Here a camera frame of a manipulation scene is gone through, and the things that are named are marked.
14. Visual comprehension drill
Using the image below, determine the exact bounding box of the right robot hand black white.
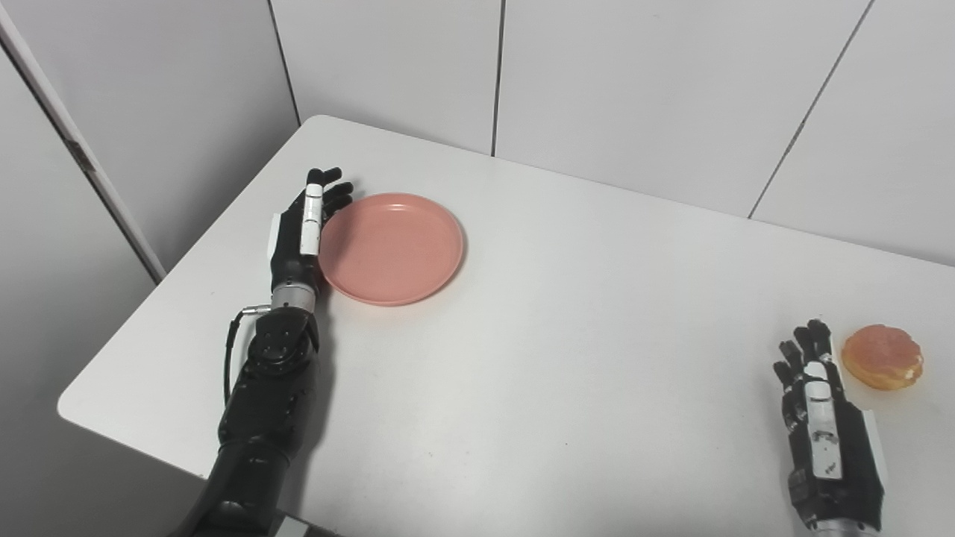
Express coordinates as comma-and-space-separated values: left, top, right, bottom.
772, 319, 887, 532

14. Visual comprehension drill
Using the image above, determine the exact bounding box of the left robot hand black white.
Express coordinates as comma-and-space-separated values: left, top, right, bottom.
269, 166, 354, 292

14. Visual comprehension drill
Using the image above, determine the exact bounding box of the pink round plate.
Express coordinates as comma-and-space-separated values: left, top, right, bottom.
319, 192, 465, 307

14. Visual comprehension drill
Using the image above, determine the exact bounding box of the golden cream puff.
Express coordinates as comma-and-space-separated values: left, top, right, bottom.
841, 324, 924, 392

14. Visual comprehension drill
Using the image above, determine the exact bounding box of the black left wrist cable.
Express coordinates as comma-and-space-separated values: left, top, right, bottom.
222, 304, 272, 407

